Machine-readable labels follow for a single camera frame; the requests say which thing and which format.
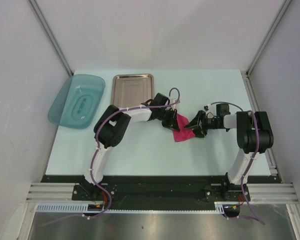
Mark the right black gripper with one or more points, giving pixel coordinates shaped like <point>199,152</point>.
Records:
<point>201,131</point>

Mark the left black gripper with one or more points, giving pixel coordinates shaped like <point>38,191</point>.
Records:
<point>173,117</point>

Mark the pink paper napkin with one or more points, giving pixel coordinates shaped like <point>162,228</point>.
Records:
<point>183,134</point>

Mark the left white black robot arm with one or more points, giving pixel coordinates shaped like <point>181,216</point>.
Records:
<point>111,128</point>

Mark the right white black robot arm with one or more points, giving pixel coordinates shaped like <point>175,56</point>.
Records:
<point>253,136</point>

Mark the steel tray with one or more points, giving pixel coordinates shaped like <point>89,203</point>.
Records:
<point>129,90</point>

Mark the teal plastic container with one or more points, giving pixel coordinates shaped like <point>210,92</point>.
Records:
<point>77,101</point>

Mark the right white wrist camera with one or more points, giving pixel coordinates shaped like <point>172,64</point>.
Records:
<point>207,109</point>

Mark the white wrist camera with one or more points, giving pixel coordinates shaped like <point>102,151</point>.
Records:
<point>207,109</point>
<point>173,102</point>

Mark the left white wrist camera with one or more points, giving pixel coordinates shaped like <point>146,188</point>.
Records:
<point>173,102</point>

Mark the right aluminium corner post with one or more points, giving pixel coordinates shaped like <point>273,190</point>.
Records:
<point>269,35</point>

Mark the aluminium corner post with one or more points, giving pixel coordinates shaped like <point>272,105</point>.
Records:
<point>45,26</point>
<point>269,35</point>

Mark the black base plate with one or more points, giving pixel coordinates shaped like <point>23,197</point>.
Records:
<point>205,180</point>

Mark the white cable duct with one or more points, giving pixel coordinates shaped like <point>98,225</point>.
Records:
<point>140,207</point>

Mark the left aluminium corner post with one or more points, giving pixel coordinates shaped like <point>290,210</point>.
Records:
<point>45,26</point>

